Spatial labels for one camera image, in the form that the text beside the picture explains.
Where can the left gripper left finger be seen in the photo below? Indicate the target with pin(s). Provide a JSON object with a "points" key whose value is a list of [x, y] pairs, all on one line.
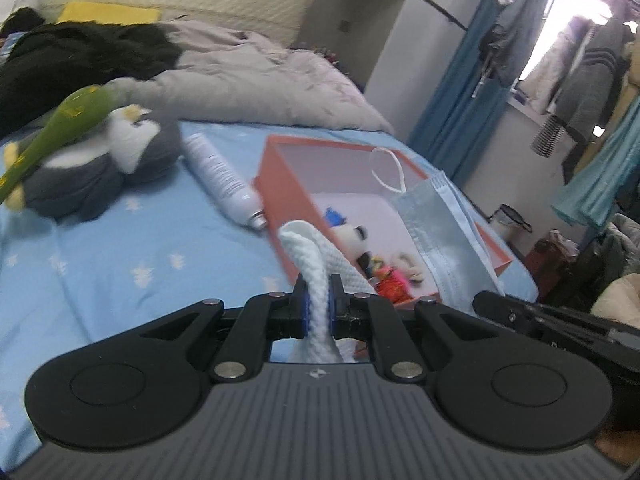
{"points": [[246, 334]]}

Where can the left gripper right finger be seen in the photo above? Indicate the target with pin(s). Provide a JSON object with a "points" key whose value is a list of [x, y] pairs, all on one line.
{"points": [[373, 319]]}

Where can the red foil tea packet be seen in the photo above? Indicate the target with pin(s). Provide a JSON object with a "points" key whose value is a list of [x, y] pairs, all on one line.
{"points": [[391, 284]]}

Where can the pink yellow tassel charm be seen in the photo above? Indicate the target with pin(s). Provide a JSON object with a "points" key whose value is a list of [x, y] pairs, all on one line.
{"points": [[382, 265]]}

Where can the white paper towel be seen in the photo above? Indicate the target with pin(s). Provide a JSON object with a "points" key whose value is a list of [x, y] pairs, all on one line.
{"points": [[317, 259]]}

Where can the cream fluffy hair scrunchie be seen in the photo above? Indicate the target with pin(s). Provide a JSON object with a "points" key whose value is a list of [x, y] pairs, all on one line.
{"points": [[408, 267]]}

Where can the small panda plush toy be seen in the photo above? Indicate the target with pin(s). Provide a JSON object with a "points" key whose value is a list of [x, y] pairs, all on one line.
{"points": [[353, 241]]}

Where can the blue red cartoon plastic bag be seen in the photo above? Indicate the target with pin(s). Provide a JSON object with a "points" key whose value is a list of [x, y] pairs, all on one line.
{"points": [[333, 218]]}

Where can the white spray bottle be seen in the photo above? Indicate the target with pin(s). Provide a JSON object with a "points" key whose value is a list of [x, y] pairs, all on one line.
{"points": [[234, 196]]}

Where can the salmon pink cardboard box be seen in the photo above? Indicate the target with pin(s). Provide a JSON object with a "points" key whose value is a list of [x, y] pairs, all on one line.
{"points": [[299, 178]]}

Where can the white waste bin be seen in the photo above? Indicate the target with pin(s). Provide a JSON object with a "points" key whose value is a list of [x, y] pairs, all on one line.
{"points": [[508, 223]]}

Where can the blue patterned bed sheet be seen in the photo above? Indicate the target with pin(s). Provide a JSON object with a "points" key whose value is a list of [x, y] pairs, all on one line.
{"points": [[66, 284]]}

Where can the blue curtain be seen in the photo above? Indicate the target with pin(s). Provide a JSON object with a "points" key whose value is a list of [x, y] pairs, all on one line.
{"points": [[454, 129]]}

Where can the grey penguin plush toy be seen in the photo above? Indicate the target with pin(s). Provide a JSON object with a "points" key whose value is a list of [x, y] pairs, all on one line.
{"points": [[132, 146]]}

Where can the grey duvet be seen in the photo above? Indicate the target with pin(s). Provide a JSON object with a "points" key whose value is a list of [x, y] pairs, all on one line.
{"points": [[228, 75]]}

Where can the green plush back scratcher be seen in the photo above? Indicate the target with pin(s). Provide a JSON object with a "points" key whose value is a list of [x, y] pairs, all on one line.
{"points": [[81, 111]]}

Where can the grey white wardrobe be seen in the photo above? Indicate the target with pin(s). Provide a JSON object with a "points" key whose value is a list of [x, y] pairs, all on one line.
{"points": [[395, 51]]}

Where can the hanging clothes rack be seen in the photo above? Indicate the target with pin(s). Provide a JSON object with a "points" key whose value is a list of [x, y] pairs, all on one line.
{"points": [[581, 87]]}

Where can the black clothing pile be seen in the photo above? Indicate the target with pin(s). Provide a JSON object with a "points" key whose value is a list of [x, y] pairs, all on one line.
{"points": [[52, 61]]}

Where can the yellow pillow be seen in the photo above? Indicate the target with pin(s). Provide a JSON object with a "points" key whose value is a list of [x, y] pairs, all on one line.
{"points": [[107, 14]]}

